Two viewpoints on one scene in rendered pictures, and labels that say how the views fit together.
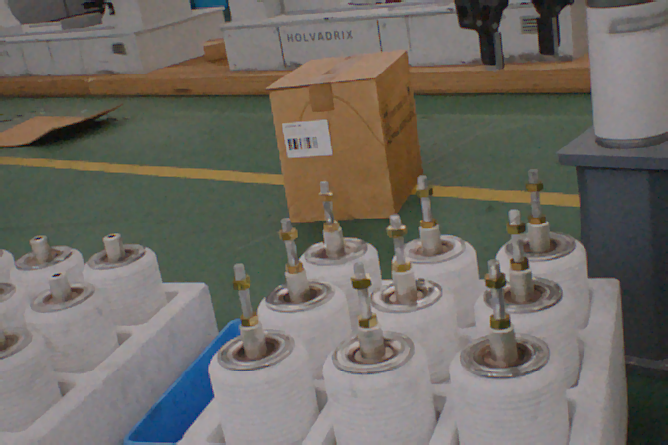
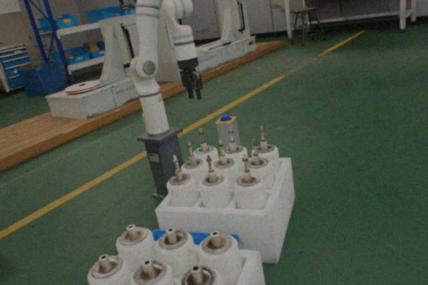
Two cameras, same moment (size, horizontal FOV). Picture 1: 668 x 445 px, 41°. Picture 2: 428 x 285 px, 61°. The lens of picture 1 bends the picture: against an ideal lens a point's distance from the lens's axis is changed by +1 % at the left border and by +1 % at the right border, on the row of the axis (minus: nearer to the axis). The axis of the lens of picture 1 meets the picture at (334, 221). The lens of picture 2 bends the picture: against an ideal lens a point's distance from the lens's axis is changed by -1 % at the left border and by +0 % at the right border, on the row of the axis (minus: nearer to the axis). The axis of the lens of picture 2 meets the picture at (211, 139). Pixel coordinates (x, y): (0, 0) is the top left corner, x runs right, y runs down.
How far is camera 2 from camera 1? 140 cm
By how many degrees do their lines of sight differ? 82
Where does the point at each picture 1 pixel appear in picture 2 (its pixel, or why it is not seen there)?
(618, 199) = (173, 146)
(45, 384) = not seen: hidden behind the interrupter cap
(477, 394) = (275, 153)
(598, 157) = (168, 136)
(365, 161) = not seen: outside the picture
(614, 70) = (161, 111)
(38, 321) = (190, 244)
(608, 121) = (162, 126)
